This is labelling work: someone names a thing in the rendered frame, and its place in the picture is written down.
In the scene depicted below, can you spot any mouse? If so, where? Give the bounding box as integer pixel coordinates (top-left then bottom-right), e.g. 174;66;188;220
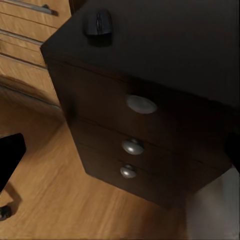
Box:
81;7;113;38

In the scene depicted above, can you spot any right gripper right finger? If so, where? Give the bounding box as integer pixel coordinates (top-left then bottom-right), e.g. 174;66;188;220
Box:
224;132;240;173

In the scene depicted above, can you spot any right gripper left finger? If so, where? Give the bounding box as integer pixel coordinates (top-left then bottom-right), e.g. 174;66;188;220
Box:
0;133;26;193

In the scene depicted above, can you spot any swivel chair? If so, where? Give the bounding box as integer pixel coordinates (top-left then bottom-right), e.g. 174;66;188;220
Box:
0;133;12;222

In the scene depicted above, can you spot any desktop computer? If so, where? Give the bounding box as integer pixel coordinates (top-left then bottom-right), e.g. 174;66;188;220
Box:
185;167;240;240

